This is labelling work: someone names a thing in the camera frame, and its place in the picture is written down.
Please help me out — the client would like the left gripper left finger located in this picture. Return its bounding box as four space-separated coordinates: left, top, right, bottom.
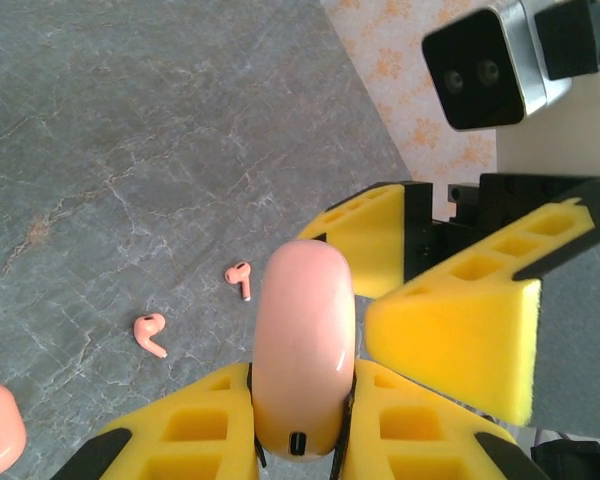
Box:
54 362 261 480

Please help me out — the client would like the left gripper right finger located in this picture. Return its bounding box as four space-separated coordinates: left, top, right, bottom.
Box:
340 359 551 480

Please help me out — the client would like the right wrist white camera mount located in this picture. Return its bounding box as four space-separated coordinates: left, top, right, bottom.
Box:
494 47 600 177

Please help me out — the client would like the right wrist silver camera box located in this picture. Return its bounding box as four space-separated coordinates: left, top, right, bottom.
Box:
421 5 549 132

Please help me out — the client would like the pink wireless earbud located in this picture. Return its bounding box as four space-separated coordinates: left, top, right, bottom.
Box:
224 261 253 302
133 313 169 359

